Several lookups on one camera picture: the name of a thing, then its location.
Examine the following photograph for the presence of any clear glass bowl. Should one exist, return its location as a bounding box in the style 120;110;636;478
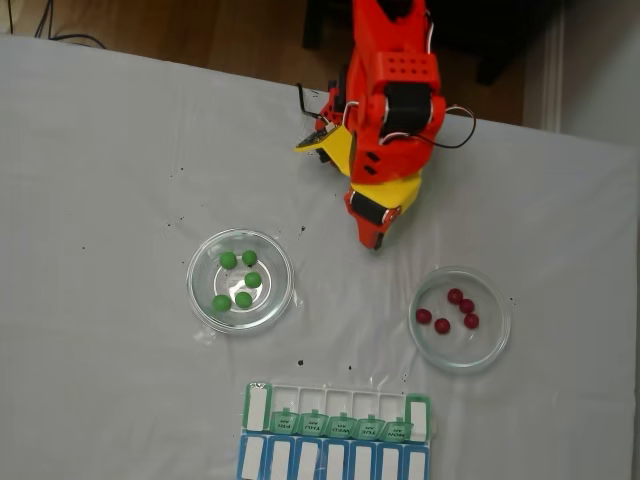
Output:
408;265;512;375
186;228;295;335

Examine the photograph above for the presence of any black furniture piece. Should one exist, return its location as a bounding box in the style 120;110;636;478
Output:
302;0;567;86

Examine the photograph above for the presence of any green-lidded weekly pill organizer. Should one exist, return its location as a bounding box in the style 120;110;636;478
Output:
242;381;434;444

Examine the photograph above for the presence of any blue-lidded weekly pill organizer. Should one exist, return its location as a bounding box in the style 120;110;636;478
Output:
235;432;431;480

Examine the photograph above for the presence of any pale grey tablecloth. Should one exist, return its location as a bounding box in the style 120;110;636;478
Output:
0;34;640;480

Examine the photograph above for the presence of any thin servo wire loop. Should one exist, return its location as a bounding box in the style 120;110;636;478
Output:
429;103;477;150

